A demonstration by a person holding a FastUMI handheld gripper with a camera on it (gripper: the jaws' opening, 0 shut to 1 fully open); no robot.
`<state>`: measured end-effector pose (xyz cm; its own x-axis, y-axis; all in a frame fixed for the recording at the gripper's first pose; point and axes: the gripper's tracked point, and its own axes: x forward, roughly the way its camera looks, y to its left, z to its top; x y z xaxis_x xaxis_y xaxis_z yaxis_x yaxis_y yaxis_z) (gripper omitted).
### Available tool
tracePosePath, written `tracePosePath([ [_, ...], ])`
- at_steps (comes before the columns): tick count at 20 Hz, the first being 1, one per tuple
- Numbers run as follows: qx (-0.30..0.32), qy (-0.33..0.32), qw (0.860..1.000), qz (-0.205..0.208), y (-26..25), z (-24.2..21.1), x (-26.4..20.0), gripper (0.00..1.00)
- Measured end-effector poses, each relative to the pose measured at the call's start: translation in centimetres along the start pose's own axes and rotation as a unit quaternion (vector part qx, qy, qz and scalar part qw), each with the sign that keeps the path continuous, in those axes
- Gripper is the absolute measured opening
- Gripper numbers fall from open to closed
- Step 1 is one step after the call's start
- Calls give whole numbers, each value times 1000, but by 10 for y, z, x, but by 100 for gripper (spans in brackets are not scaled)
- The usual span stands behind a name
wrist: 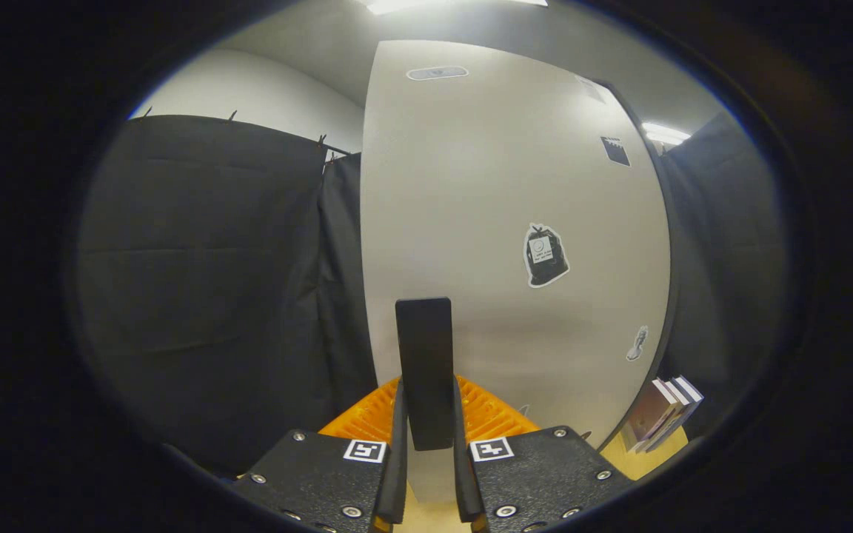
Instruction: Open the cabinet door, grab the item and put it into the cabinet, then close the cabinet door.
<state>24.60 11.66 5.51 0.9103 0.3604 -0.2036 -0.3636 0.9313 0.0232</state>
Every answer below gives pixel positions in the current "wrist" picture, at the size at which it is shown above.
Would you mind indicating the mauve book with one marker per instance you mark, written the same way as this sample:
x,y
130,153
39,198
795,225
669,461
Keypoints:
x,y
645,418

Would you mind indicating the white spine book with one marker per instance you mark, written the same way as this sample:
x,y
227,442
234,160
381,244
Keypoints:
x,y
674,403

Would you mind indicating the large ceiling light panel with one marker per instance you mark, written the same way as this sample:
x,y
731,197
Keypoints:
x,y
397,4

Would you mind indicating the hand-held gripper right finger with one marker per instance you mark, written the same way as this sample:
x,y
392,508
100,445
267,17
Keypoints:
x,y
463,481

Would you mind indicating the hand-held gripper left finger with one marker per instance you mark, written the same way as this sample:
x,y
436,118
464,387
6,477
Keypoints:
x,y
399,474

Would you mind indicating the black backdrop cloth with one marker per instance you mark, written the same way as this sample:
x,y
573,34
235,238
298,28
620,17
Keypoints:
x,y
197,259

